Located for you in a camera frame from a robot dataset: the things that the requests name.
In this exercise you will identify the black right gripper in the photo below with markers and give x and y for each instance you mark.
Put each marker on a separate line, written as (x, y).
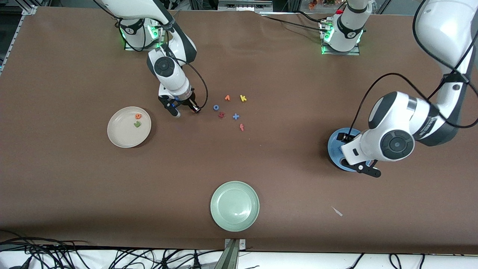
(186, 101)

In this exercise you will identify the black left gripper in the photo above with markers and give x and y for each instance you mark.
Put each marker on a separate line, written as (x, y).
(343, 138)

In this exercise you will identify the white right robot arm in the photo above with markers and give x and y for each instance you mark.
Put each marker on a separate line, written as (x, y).
(171, 78)

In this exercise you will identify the blue round plate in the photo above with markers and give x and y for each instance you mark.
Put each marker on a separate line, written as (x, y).
(333, 149)

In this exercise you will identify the brown table cover sheet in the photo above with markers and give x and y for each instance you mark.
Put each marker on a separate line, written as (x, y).
(239, 67)

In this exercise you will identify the small white paper scrap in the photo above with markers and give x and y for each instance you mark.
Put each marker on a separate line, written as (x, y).
(338, 212)

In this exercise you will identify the beige round plate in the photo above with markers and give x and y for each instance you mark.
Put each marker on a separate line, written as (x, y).
(123, 134)

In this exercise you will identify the green round plate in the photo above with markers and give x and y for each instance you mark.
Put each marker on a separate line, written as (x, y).
(234, 205)

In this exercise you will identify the grey power strip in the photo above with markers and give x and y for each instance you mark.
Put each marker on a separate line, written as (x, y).
(244, 5)

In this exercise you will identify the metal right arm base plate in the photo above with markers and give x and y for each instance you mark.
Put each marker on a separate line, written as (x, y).
(153, 49)

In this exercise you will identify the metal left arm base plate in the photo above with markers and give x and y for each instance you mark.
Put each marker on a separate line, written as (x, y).
(351, 53)

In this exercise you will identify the metal table edge bracket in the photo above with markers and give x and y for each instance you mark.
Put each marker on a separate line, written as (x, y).
(231, 257)

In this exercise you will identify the aluminium frame rail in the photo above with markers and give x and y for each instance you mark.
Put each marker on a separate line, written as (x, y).
(29, 10)

